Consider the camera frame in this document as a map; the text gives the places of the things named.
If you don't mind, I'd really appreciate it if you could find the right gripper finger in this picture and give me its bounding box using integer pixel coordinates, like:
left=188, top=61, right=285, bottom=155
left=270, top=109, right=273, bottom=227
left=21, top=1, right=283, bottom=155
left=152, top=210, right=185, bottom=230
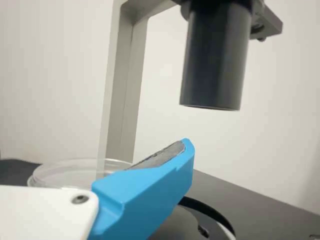
left=84, top=137, right=196, bottom=240

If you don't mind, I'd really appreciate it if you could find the petri dish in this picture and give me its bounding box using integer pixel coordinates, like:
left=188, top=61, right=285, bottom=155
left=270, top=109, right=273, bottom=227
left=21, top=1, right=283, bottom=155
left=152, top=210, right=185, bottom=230
left=26, top=156, right=133, bottom=190

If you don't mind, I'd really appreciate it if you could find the cream microscope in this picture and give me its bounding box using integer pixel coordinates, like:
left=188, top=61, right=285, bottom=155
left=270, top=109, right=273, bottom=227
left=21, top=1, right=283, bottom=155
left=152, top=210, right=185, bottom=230
left=0, top=0, right=320, bottom=240

